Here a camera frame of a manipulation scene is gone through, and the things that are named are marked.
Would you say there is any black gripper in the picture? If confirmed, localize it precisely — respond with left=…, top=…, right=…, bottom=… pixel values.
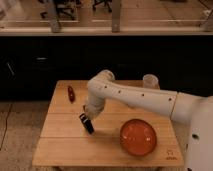
left=79, top=113, right=94, bottom=134

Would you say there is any black office chair left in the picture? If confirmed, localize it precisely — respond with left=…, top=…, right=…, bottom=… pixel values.
left=39, top=0, right=80, bottom=21

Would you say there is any black office chair right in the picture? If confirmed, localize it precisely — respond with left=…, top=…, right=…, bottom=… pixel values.
left=91, top=0, right=113, bottom=13

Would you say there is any black office chair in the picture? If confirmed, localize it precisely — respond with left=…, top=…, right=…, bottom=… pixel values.
left=91, top=0, right=113, bottom=13
left=39, top=0, right=80, bottom=21

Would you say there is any wooden table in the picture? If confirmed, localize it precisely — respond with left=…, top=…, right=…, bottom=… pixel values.
left=33, top=80, right=183, bottom=167

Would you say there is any orange round bowl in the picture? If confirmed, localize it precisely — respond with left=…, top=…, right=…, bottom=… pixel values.
left=120, top=119, right=157, bottom=156

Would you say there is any red upright eraser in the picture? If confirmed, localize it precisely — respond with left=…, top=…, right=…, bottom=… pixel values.
left=68, top=86, right=75, bottom=103

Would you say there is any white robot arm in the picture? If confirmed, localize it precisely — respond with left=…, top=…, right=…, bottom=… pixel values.
left=79, top=70, right=213, bottom=171

